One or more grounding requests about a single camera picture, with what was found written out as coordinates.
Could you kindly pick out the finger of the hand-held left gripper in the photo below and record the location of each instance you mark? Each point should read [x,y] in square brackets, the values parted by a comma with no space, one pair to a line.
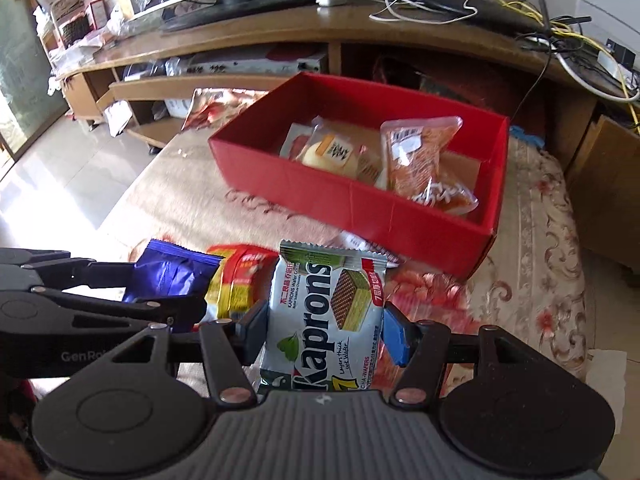
[165,312]
[90,272]

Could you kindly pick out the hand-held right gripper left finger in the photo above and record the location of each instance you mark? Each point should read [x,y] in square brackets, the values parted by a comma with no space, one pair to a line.
[252,332]

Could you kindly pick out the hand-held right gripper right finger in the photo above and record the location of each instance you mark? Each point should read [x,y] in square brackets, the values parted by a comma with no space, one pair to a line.
[397,335]

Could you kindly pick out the blue snack packet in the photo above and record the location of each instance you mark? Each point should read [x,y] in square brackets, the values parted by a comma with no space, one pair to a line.
[170,272]

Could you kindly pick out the red yellow snack packet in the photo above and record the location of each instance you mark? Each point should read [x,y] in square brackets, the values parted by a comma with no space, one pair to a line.
[240,275]

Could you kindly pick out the white green wafer packet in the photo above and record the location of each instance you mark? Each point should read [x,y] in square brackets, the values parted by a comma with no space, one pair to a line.
[320,310]

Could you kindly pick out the red cardboard box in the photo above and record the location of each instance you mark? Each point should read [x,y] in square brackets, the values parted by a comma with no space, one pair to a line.
[350,210]

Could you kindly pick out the orange snack packet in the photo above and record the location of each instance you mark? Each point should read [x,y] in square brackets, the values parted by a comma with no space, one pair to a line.
[420,160]

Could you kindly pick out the clear white bun packet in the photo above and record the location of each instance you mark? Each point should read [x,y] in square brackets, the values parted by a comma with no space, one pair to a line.
[325,152]

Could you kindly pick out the white red snack packet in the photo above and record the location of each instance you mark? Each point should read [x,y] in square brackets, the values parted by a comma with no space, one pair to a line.
[365,247]

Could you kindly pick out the floral patterned cloth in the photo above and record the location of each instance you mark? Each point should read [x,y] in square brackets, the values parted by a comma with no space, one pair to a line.
[525,260]

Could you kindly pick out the white plastic bag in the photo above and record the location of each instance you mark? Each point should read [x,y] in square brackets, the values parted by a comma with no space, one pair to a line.
[117,117]

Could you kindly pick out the small white box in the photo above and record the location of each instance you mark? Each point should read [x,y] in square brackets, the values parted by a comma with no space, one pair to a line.
[177,106]

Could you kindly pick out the glass sliding door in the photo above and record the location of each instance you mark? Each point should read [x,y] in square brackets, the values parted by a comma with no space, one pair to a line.
[25,85]

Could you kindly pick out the red floral printed bag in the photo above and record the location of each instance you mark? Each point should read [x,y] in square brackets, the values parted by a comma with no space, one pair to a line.
[215,107]

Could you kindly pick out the white paper sheet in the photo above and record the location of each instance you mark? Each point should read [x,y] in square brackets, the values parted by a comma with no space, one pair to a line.
[607,375]

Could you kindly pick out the brown wooden side box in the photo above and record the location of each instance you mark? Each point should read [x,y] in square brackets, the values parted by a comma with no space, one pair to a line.
[605,200]

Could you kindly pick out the red framed certificate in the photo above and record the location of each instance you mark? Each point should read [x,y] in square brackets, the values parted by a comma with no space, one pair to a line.
[98,14]

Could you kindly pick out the silver media player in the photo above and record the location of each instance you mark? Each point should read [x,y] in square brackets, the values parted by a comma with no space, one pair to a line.
[250,64]

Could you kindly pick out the wooden television cabinet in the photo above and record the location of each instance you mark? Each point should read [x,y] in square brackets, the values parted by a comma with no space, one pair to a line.
[225,35]

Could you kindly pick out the small white adapter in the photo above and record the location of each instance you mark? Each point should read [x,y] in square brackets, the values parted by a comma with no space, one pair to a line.
[332,0]

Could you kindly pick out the white power strip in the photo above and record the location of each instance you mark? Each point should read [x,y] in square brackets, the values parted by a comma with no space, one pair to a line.
[612,62]

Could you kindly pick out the black plug adapter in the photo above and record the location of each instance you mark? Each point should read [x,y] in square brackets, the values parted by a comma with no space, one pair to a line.
[622,55]

